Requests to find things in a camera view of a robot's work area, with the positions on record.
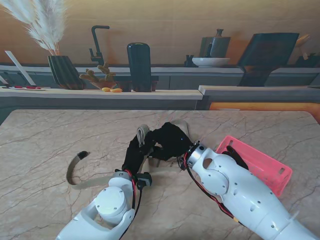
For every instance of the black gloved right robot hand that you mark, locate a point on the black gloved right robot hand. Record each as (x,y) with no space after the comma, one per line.
(172,142)

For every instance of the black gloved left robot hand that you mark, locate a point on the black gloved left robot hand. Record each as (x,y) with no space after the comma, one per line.
(133,155)

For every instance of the dark brown woven belt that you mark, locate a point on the dark brown woven belt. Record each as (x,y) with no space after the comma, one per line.
(237,157)

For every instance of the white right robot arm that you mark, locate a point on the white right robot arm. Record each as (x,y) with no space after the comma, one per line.
(237,185)

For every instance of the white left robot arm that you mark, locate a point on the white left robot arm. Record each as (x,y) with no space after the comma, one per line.
(110,202)

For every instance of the pink plastic storage basket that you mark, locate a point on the pink plastic storage basket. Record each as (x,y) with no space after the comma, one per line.
(270,165)

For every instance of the yellow lemons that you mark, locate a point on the yellow lemons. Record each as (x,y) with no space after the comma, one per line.
(112,89)

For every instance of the small black figurine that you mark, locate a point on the small black figurine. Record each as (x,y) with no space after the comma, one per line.
(188,61)

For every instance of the tall black appliance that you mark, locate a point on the tall black appliance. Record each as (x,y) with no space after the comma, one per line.
(139,65)

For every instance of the green cactus plant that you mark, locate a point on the green cactus plant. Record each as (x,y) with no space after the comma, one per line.
(100,75)

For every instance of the white speckled bowl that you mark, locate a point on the white speckled bowl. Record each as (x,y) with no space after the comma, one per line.
(210,62)

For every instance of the grey lidded pot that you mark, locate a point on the grey lidded pot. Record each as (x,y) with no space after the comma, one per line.
(217,46)

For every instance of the dark ribbed vase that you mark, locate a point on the dark ribbed vase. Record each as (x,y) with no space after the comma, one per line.
(65,72)

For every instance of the black kitchen faucet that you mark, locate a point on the black kitchen faucet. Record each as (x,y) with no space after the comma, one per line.
(96,45)

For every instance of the plate with red food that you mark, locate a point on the plate with red food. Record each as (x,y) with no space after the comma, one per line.
(27,87)

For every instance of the dark angular stand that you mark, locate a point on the dark angular stand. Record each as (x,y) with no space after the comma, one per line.
(267,57)

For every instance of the white leaning board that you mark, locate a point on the white leaning board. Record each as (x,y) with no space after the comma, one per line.
(20,67)

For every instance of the small dark container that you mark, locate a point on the small dark container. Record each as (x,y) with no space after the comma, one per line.
(308,61)

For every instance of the white pampas grass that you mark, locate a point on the white pampas grass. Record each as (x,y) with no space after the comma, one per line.
(42,22)

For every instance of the yellow wooden utensil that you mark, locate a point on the yellow wooden utensil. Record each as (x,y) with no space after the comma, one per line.
(301,41)

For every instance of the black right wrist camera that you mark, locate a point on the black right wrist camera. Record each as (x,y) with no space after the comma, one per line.
(181,163)

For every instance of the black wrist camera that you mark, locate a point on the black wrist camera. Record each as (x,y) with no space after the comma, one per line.
(181,163)
(145,179)

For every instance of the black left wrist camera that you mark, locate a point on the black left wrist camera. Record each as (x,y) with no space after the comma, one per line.
(145,179)

